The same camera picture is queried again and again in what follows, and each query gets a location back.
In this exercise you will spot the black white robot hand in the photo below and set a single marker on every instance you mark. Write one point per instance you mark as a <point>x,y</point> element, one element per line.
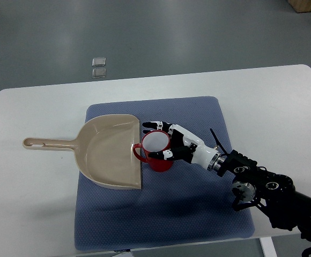
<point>184,145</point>

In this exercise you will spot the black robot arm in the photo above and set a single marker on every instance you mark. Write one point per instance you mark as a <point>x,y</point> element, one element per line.
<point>273,194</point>

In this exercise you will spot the beige plastic dustpan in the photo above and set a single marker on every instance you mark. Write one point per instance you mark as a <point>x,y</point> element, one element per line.
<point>103,150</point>

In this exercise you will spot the blue textured mat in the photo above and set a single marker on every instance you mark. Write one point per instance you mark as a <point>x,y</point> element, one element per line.
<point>182,205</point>

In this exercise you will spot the lower metal floor plate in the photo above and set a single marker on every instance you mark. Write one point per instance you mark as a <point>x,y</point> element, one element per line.
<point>99,72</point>

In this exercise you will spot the metal floor plate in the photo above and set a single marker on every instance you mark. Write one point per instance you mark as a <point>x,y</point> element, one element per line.
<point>99,72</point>
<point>98,61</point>

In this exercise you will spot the upper metal floor plate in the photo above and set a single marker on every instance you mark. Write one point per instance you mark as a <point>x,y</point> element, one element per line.
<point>98,61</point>

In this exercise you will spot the white table leg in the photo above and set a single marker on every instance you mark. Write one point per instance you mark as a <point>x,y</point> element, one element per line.
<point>268,247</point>

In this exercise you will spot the wooden box corner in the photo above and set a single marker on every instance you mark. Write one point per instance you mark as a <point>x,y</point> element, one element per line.
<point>300,6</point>

